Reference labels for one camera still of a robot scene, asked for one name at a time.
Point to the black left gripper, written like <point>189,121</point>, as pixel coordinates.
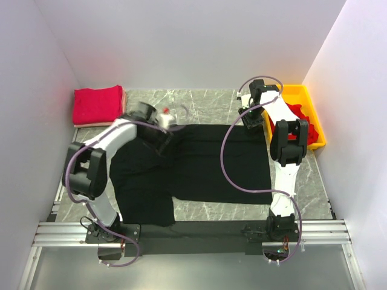
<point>160,147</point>

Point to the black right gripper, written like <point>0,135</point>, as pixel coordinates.
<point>250,122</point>

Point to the black t shirt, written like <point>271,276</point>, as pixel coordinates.
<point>204,162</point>

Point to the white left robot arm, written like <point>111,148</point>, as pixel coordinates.
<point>85,174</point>

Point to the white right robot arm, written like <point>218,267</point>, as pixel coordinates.
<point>288,147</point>

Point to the yellow plastic bin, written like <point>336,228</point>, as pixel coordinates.
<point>308,99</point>

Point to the folded magenta t shirt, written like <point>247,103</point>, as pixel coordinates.
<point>96,104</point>

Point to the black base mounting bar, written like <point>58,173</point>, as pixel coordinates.
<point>203,237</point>

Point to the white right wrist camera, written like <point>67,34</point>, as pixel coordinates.
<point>244,99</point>

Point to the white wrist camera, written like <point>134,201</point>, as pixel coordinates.
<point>166,119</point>
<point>244,99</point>

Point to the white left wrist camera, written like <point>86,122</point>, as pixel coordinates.
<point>166,119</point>

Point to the aluminium frame rail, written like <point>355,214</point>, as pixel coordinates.
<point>60,259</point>

